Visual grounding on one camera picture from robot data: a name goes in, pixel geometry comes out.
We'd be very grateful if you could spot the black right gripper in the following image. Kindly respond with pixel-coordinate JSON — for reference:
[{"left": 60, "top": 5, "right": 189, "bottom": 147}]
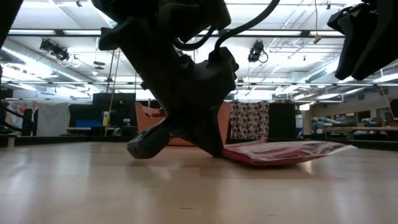
[{"left": 326, "top": 0, "right": 398, "bottom": 82}]

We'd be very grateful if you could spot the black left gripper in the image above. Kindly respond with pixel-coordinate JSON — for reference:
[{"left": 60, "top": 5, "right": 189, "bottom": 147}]
[{"left": 98, "top": 17, "right": 230, "bottom": 161}]

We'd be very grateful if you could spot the orange plastic basket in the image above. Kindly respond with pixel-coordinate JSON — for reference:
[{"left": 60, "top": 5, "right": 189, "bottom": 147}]
[{"left": 134, "top": 101, "right": 232, "bottom": 147}]

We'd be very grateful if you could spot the yellow hanging hook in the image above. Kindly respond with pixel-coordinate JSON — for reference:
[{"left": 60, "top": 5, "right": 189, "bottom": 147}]
[{"left": 313, "top": 0, "right": 323, "bottom": 45}]

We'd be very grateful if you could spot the brown dotted curtain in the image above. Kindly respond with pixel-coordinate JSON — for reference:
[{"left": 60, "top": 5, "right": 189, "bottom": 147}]
[{"left": 231, "top": 100, "right": 270, "bottom": 141}]

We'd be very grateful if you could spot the long wooden bench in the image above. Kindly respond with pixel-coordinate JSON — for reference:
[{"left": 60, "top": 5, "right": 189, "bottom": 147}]
[{"left": 323, "top": 125, "right": 398, "bottom": 133}]

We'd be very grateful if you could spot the blue panel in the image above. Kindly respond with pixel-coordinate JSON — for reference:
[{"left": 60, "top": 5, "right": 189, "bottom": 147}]
[{"left": 75, "top": 119, "right": 103, "bottom": 129}]

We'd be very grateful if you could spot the black cabinet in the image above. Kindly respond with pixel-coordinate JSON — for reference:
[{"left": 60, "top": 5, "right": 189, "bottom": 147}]
[{"left": 268, "top": 102, "right": 297, "bottom": 139}]

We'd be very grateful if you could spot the grey cloth cover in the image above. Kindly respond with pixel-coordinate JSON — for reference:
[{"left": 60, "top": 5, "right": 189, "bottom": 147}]
[{"left": 36, "top": 102, "right": 71, "bottom": 137}]

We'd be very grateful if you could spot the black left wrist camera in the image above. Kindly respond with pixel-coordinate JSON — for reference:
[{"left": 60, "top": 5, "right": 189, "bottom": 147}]
[{"left": 195, "top": 46, "right": 240, "bottom": 95}]

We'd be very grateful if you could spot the black overhead mounted camera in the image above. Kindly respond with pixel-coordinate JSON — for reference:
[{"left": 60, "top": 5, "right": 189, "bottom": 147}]
[
  {"left": 39, "top": 38, "right": 70, "bottom": 62},
  {"left": 247, "top": 39, "right": 269, "bottom": 63}
]

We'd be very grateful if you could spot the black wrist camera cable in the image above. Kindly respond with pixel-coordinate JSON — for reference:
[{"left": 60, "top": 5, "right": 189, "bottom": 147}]
[{"left": 177, "top": 0, "right": 282, "bottom": 52}]

